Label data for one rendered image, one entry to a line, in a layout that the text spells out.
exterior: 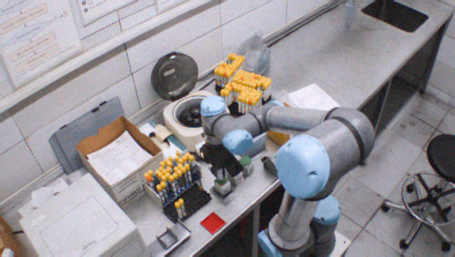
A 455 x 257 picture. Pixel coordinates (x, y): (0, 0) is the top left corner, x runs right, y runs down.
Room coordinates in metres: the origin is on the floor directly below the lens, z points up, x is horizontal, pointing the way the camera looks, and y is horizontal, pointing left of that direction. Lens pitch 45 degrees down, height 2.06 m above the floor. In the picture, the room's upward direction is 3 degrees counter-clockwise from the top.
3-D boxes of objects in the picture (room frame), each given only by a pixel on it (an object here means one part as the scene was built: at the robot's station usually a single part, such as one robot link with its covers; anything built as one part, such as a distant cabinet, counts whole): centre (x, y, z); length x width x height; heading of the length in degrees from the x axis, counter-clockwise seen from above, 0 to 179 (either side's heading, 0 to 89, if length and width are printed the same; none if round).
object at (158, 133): (1.08, 0.27, 0.92); 0.24 x 0.12 x 0.10; 42
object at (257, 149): (1.03, -0.10, 0.92); 0.10 x 0.07 x 0.10; 127
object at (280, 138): (1.14, -0.24, 0.93); 0.13 x 0.13 x 0.10; 38
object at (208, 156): (0.86, 0.04, 1.11); 0.09 x 0.08 x 0.12; 42
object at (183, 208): (0.79, 0.16, 0.93); 0.17 x 0.09 x 0.11; 133
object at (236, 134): (0.77, -0.03, 1.27); 0.11 x 0.11 x 0.08; 31
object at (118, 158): (0.97, 0.43, 0.95); 0.29 x 0.25 x 0.15; 42
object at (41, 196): (0.78, 0.71, 0.94); 0.22 x 0.12 x 0.13; 136
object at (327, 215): (0.59, -0.26, 1.07); 0.13 x 0.12 x 0.14; 121
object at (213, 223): (0.71, 0.07, 0.88); 0.07 x 0.07 x 0.01; 42
